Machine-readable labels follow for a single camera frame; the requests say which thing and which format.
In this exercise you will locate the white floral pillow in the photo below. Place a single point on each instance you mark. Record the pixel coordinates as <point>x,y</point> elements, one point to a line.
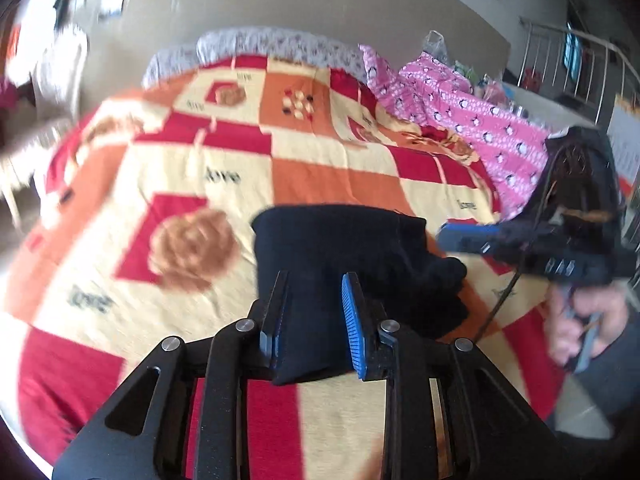
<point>277,42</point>

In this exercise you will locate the right hand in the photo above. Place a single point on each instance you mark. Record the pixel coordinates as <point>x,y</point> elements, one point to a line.
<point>571,313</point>

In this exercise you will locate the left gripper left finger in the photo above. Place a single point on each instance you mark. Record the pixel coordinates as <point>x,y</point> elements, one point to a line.
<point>243,351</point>

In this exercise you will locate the black pants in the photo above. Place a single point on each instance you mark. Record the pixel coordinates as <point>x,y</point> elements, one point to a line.
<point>315,246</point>

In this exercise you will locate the clear plastic bag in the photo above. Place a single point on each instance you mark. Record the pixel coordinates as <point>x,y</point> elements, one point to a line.
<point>434,44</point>

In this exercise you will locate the dark sleeve forearm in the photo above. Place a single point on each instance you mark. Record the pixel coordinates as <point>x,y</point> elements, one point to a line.
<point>612,377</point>

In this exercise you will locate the white ornate chair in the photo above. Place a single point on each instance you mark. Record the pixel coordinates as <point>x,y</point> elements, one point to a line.
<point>56,83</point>

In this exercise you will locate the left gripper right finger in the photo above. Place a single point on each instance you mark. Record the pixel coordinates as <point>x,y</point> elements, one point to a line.
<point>382,349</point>

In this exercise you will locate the pink penguin quilt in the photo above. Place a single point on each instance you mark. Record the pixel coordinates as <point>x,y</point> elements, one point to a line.
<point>429,94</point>

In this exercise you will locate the metal stair railing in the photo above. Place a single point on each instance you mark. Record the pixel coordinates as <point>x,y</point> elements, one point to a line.
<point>581,72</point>

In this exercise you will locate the red orange checkered blanket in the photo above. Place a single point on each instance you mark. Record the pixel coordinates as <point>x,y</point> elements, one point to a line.
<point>146,230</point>

